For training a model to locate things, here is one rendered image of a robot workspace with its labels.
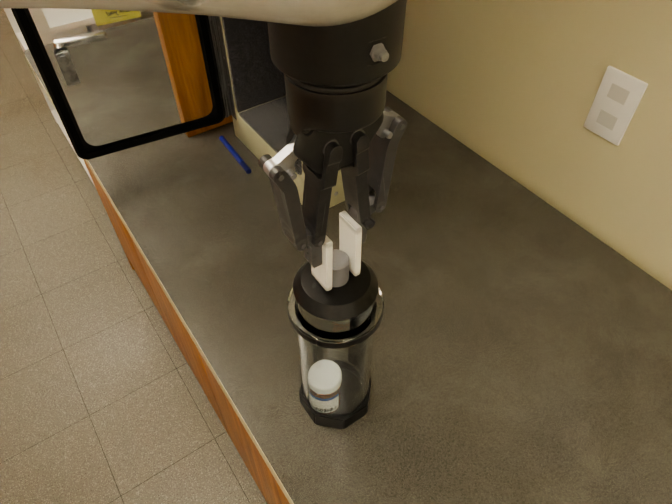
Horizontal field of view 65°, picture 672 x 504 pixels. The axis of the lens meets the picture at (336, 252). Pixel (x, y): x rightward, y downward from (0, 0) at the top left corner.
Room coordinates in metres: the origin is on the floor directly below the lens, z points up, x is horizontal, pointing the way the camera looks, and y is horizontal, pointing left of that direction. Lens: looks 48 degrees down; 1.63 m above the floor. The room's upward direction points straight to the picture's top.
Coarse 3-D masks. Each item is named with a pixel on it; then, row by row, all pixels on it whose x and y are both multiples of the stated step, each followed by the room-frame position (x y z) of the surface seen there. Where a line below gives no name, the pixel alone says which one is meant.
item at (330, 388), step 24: (288, 312) 0.34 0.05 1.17; (312, 336) 0.30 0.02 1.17; (336, 336) 0.30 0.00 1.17; (360, 336) 0.30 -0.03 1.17; (312, 360) 0.31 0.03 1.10; (336, 360) 0.31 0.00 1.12; (360, 360) 0.32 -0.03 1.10; (312, 384) 0.32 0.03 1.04; (336, 384) 0.31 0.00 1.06; (360, 384) 0.32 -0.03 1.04; (312, 408) 0.32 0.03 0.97; (336, 408) 0.31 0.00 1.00
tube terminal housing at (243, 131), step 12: (228, 60) 0.96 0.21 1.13; (240, 120) 0.95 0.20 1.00; (240, 132) 0.96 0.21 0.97; (252, 132) 0.90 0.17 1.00; (252, 144) 0.91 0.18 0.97; (264, 144) 0.86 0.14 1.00; (300, 180) 0.75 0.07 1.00; (300, 192) 0.75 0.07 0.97; (336, 192) 0.75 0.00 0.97; (336, 204) 0.75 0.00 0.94
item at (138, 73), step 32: (64, 32) 0.85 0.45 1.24; (96, 32) 0.87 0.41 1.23; (128, 32) 0.90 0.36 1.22; (160, 32) 0.92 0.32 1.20; (192, 32) 0.95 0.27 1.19; (96, 64) 0.87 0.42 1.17; (128, 64) 0.89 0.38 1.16; (160, 64) 0.92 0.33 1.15; (192, 64) 0.94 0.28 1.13; (96, 96) 0.86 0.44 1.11; (128, 96) 0.88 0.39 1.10; (160, 96) 0.91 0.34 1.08; (192, 96) 0.94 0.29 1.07; (96, 128) 0.85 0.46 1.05; (128, 128) 0.87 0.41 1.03; (160, 128) 0.90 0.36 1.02
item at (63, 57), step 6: (60, 54) 0.83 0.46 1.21; (66, 54) 0.83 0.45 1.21; (60, 60) 0.82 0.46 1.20; (66, 60) 0.83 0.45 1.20; (60, 66) 0.83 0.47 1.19; (66, 66) 0.83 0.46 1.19; (72, 66) 0.83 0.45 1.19; (66, 72) 0.83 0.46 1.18; (72, 72) 0.83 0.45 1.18; (66, 78) 0.83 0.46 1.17; (72, 78) 0.83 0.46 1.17; (78, 78) 0.83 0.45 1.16; (72, 84) 0.83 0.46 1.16
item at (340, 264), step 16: (336, 256) 0.35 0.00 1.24; (304, 272) 0.36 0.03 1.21; (336, 272) 0.34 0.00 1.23; (368, 272) 0.36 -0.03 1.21; (304, 288) 0.34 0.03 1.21; (320, 288) 0.34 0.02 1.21; (336, 288) 0.34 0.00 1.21; (352, 288) 0.34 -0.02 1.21; (368, 288) 0.34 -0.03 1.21; (304, 304) 0.32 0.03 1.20; (320, 304) 0.32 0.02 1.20; (336, 304) 0.32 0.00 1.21; (352, 304) 0.32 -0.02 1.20; (368, 304) 0.32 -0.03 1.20; (336, 320) 0.32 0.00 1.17
